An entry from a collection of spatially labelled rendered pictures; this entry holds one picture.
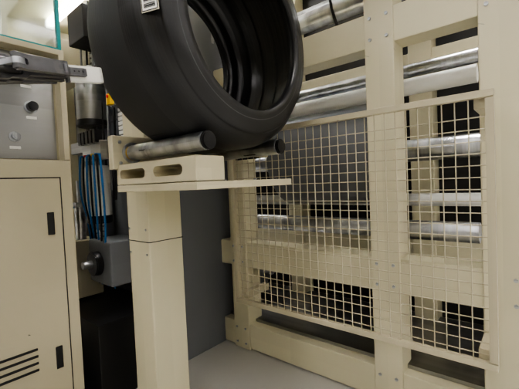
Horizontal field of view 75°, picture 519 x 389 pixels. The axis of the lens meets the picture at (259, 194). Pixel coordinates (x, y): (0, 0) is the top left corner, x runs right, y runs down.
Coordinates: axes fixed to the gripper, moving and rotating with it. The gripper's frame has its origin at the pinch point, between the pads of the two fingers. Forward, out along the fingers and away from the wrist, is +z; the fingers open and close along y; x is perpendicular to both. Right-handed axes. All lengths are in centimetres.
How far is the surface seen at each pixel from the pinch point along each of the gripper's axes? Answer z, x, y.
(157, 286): 23, 59, 27
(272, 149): 46, 20, -8
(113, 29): 8.8, -10.3, 1.0
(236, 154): 47, 20, 6
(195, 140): 18.7, 15.3, -7.9
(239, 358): 62, 112, 37
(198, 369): 45, 110, 46
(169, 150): 18.9, 16.5, 2.7
